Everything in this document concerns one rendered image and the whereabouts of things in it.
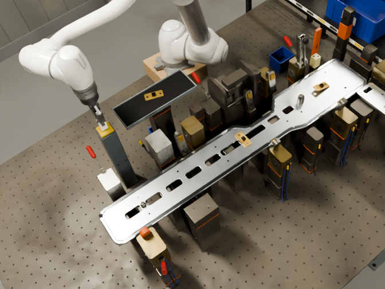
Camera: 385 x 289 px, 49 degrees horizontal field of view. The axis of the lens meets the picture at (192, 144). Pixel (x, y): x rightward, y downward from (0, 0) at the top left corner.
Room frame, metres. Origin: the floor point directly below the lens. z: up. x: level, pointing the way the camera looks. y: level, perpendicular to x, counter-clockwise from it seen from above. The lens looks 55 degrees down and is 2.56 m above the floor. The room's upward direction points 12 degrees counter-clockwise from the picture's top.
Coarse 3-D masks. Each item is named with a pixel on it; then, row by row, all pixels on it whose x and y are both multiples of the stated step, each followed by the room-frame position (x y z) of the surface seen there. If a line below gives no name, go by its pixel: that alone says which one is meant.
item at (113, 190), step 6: (102, 174) 0.98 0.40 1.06; (108, 174) 0.97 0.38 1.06; (114, 174) 0.96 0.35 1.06; (102, 180) 0.95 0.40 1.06; (108, 180) 0.94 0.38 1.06; (114, 180) 0.94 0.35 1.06; (108, 186) 0.91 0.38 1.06; (114, 186) 0.91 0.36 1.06; (120, 186) 0.92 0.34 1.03; (108, 192) 0.89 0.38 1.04; (114, 192) 0.90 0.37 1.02; (120, 192) 0.91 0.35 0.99; (114, 198) 0.90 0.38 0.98; (132, 210) 0.92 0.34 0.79; (132, 216) 0.91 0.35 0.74
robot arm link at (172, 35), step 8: (168, 24) 1.83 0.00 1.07; (176, 24) 1.81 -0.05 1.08; (160, 32) 1.81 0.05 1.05; (168, 32) 1.77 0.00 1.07; (176, 32) 1.76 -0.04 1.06; (184, 32) 1.79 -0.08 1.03; (160, 40) 1.79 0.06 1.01; (168, 40) 1.75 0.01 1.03; (176, 40) 1.74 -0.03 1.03; (184, 40) 1.74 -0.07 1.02; (160, 48) 1.79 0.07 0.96; (168, 48) 1.75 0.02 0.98; (176, 48) 1.72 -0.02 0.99; (168, 56) 1.75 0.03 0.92; (176, 56) 1.72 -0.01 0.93
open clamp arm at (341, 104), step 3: (342, 99) 1.07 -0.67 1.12; (345, 99) 1.06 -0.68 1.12; (339, 102) 1.06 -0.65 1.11; (342, 102) 1.06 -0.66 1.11; (345, 102) 1.05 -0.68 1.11; (339, 105) 1.06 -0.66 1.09; (342, 105) 1.05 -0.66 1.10; (336, 108) 1.07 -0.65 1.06; (339, 108) 1.05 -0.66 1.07; (342, 108) 1.07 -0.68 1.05; (333, 111) 1.08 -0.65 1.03; (333, 114) 1.07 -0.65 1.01
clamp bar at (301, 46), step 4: (296, 36) 1.41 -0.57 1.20; (300, 36) 1.39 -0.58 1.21; (304, 36) 1.39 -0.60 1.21; (300, 40) 1.38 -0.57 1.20; (304, 40) 1.36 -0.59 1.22; (308, 40) 1.36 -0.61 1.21; (300, 44) 1.37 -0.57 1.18; (304, 44) 1.38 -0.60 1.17; (300, 48) 1.37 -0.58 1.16; (304, 48) 1.38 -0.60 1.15; (300, 52) 1.37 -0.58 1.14; (304, 52) 1.37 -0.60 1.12; (300, 56) 1.36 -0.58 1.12; (304, 56) 1.37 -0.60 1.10; (300, 60) 1.36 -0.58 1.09; (304, 60) 1.37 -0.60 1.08; (300, 64) 1.36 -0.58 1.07; (304, 64) 1.36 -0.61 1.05
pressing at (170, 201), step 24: (312, 72) 1.35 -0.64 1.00; (336, 72) 1.32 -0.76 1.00; (288, 96) 1.23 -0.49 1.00; (312, 96) 1.21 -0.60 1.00; (336, 96) 1.18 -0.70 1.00; (264, 120) 1.13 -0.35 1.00; (288, 120) 1.10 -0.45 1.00; (312, 120) 1.07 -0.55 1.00; (216, 144) 1.05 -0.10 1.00; (264, 144) 1.00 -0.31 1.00; (168, 168) 0.98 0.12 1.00; (192, 168) 0.95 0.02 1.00; (216, 168) 0.93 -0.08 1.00; (144, 192) 0.88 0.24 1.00; (168, 192) 0.86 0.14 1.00; (192, 192) 0.84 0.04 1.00; (120, 216) 0.79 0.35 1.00; (144, 216) 0.77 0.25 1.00; (120, 240) 0.69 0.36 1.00
